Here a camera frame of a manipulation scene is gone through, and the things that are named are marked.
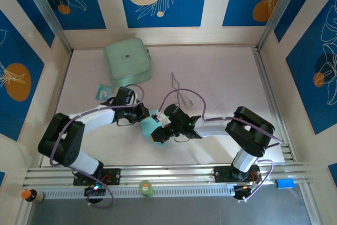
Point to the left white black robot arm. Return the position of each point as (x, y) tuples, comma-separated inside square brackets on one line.
[(97, 117)]

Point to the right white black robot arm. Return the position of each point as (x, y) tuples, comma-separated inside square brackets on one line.
[(213, 130)]

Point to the blue snack packet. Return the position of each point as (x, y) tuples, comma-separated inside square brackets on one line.
[(104, 92)]

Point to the metal scissor tongs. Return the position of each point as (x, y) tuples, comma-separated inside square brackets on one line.
[(179, 94)]

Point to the mint green zipper case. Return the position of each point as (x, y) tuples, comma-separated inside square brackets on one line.
[(126, 61)]

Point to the green bottle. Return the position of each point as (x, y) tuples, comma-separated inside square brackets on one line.
[(146, 188)]

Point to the left black connector hub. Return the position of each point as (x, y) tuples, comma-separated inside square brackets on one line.
[(93, 193)]

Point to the black connector hub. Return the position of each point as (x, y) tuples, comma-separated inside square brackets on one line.
[(242, 193), (93, 193)]

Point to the right black connector hub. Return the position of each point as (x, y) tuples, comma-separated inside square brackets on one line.
[(242, 193)]

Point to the blue rectangular box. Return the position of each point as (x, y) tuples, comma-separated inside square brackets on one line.
[(284, 184)]

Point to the brown bottle orange cap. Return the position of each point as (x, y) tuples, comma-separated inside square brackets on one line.
[(33, 196)]

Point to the aluminium mounting rail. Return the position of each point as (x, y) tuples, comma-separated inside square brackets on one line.
[(171, 173)]

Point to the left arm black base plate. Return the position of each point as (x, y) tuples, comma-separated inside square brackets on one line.
[(113, 176)]

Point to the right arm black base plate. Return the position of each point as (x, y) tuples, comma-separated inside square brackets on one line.
[(222, 175)]

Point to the aluminium side rail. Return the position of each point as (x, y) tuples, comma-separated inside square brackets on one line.
[(266, 82)]

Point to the aluminium frame post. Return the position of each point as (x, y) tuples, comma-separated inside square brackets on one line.
[(279, 6), (44, 6)]

